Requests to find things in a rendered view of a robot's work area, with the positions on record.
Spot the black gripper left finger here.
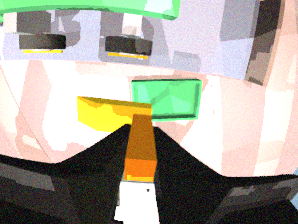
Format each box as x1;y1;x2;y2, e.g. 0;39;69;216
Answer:
0;124;132;224

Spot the yellow wedge chock with orange handle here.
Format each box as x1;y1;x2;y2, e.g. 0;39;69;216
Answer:
76;96;157;181

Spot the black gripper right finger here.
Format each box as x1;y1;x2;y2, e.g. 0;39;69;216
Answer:
153;127;298;224

